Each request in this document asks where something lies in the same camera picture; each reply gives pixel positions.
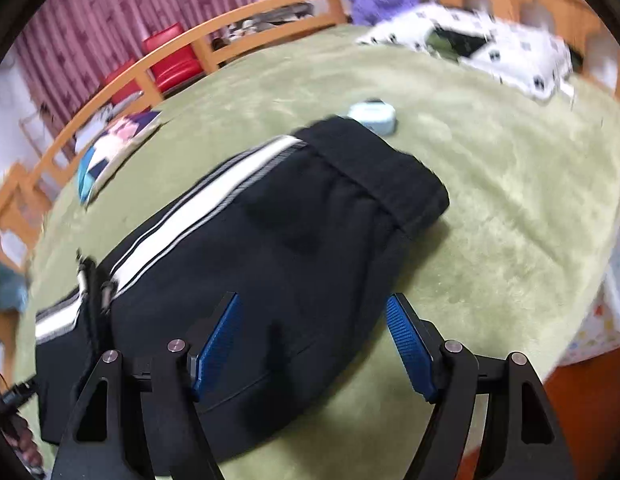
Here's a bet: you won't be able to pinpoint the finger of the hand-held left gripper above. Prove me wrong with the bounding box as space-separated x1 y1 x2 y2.
76 250 115 322

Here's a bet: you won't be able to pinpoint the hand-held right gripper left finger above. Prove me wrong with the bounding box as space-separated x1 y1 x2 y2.
50 291 241 480

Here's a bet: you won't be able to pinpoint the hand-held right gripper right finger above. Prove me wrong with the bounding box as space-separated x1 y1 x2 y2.
385 292 576 480

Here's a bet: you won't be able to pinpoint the black pants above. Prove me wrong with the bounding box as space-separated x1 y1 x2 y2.
34 116 451 478

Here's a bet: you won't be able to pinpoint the blue plush towel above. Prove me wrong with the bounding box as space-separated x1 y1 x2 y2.
0 232 30 312

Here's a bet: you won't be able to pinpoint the geometric print pillow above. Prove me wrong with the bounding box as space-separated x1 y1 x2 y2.
76 110 163 206

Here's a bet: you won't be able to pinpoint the green fleece blanket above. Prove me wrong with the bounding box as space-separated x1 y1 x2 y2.
15 22 620 480

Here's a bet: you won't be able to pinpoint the white dotted waste bin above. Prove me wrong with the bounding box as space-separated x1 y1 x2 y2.
560 255 620 367

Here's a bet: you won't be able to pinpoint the red chair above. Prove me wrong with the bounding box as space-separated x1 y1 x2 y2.
104 57 152 107
142 22 205 93

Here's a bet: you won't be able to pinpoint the small light-blue case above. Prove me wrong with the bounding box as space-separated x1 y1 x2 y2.
347 101 398 137

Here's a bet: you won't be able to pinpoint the pink patterned curtain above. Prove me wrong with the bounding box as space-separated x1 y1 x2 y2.
12 0 261 161

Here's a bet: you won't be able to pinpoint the white floral pillow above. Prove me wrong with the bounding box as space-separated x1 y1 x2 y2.
357 2 576 101

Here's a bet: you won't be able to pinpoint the wooden bed frame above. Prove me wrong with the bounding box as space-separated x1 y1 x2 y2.
0 0 620 281

